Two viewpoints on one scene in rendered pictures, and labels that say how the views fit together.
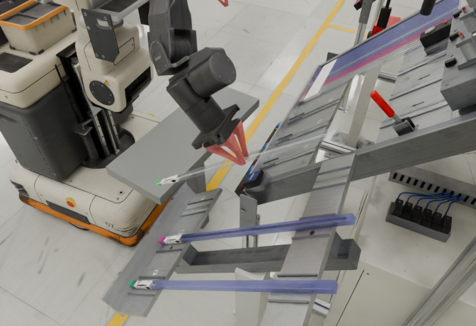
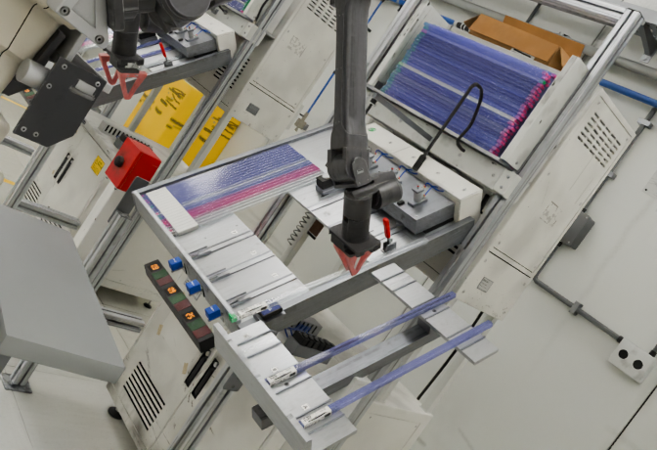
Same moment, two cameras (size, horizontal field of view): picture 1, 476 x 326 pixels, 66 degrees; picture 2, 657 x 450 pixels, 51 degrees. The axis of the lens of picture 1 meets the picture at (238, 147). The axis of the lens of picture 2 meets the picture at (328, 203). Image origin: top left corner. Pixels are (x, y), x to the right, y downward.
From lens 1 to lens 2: 1.45 m
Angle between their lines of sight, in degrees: 73
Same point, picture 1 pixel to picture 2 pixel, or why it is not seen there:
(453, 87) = (422, 218)
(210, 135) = (374, 242)
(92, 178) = not seen: outside the picture
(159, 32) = (360, 151)
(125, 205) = not seen: outside the picture
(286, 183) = (296, 309)
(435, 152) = (411, 261)
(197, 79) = (388, 194)
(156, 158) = (57, 316)
